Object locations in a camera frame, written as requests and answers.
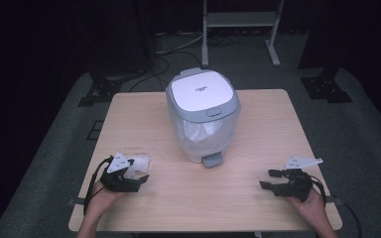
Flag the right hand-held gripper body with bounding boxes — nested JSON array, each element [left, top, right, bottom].
[[273, 156, 324, 203]]

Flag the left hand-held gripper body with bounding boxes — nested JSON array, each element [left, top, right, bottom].
[[99, 151, 143, 193]]

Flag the clear plastic wrapper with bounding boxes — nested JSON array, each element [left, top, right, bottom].
[[124, 154, 153, 180]]

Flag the white grey pedal trash can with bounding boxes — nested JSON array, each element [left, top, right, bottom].
[[165, 66, 242, 169]]

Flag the person's left hand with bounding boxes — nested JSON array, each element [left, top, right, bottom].
[[86, 180, 125, 221]]

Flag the person's right hand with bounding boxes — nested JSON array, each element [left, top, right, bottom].
[[285, 187, 328, 229]]

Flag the dark floor hatch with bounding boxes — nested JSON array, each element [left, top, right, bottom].
[[85, 120, 104, 142]]

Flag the white plastic bin liner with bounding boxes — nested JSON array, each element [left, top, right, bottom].
[[176, 116, 233, 161]]

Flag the black stand base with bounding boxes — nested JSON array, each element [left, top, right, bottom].
[[300, 66, 354, 104], [76, 69, 124, 108]]

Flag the grey table bracket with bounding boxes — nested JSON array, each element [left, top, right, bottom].
[[67, 196, 86, 207], [328, 195, 345, 206]]

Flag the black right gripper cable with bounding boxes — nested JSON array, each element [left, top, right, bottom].
[[310, 175, 362, 238]]

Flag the cables on floor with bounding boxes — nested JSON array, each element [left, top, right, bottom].
[[128, 30, 209, 93]]

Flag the white metal stand frame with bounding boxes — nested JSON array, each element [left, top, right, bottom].
[[200, 0, 286, 68]]

